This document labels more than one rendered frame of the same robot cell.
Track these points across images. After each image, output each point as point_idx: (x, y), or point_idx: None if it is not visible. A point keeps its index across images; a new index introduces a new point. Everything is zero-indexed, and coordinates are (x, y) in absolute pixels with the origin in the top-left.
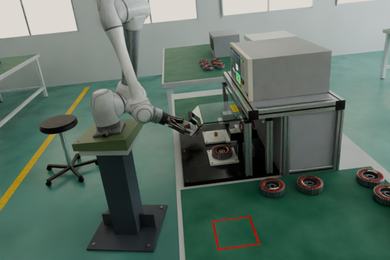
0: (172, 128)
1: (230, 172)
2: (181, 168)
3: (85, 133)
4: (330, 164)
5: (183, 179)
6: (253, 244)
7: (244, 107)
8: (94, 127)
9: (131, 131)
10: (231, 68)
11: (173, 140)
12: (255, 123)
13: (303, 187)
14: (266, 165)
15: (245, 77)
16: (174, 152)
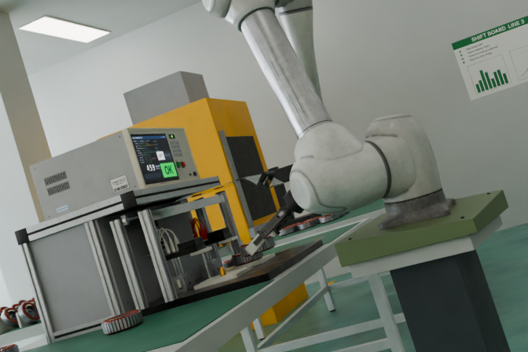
0: None
1: None
2: (313, 252)
3: (485, 202)
4: None
5: (320, 247)
6: (295, 244)
7: (210, 181)
8: (464, 212)
9: (367, 223)
10: (141, 172)
11: (295, 269)
12: (148, 284)
13: None
14: (220, 257)
15: (184, 154)
16: (308, 259)
